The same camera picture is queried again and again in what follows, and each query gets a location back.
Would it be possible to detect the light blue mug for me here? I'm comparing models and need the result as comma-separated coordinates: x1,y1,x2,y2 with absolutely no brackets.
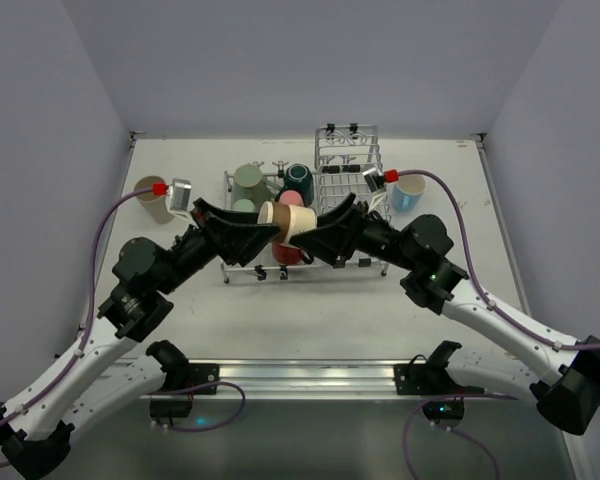
391,174,426,212

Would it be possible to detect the light green cup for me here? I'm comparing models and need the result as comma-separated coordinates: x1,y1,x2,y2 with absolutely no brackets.
232,199,256,213

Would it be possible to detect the aluminium mounting rail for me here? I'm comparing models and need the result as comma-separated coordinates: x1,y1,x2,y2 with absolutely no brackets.
99,356,531,401

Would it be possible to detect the sage green mug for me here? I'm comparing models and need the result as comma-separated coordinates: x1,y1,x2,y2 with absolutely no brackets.
231,164,282,205

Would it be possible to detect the controller box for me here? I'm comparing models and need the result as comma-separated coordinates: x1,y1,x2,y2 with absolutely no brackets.
421,398,465,428
149,399,193,426

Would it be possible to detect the tall beige cup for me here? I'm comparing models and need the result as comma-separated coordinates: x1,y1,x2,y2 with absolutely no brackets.
134,175,174,225

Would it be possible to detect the silver wire dish rack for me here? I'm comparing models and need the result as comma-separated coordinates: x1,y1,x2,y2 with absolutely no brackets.
220,123,389,285

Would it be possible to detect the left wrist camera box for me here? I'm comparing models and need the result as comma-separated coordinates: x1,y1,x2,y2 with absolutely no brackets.
165,178,192,223

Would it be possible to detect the right controller box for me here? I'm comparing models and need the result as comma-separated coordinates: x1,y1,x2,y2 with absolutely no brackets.
421,398,465,428

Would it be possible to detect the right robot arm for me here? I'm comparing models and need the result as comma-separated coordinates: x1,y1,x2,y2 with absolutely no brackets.
290,195,600,435

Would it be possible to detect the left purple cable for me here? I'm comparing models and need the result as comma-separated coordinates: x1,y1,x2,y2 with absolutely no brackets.
0,182,246,471

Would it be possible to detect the cream brown cup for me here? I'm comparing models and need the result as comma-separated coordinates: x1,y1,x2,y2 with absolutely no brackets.
257,201,317,244

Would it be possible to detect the dark teal mug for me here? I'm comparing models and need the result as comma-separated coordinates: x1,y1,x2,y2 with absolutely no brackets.
277,163,314,207

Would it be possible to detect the left controller box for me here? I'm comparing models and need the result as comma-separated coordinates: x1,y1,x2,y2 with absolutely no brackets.
149,399,193,426

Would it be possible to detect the pink cup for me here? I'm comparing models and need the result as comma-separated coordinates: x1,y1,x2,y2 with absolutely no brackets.
278,190,305,207

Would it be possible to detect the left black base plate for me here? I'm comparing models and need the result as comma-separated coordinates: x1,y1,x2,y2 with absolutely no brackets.
182,363,220,396

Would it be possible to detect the red mug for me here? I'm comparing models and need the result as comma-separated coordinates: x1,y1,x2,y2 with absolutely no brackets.
271,244,314,266

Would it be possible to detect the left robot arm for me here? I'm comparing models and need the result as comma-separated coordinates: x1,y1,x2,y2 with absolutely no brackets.
0,199,280,479

